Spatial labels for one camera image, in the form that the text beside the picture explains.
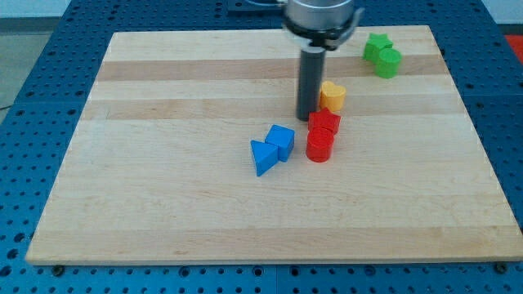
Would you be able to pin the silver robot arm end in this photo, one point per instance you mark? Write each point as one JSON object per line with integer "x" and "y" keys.
{"x": 320, "y": 25}

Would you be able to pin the green star block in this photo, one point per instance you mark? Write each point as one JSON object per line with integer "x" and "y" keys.
{"x": 375, "y": 43}

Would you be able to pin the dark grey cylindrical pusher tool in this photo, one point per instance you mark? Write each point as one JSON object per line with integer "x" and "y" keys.
{"x": 311, "y": 68}

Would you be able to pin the light wooden board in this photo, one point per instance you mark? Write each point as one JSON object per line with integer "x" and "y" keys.
{"x": 160, "y": 171}

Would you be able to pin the green cylinder block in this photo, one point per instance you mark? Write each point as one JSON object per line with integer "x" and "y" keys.
{"x": 388, "y": 63}

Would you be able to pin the red cylinder block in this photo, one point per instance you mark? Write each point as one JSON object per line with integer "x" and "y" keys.
{"x": 319, "y": 146}

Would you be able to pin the blue cube block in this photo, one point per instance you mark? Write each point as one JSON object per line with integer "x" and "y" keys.
{"x": 283, "y": 138}

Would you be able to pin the yellow heart block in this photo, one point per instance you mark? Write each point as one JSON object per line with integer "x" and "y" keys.
{"x": 332, "y": 96}

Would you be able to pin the red star block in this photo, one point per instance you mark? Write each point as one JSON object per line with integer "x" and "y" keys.
{"x": 324, "y": 119}

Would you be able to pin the blue triangle block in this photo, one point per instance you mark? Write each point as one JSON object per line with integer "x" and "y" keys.
{"x": 265, "y": 156}

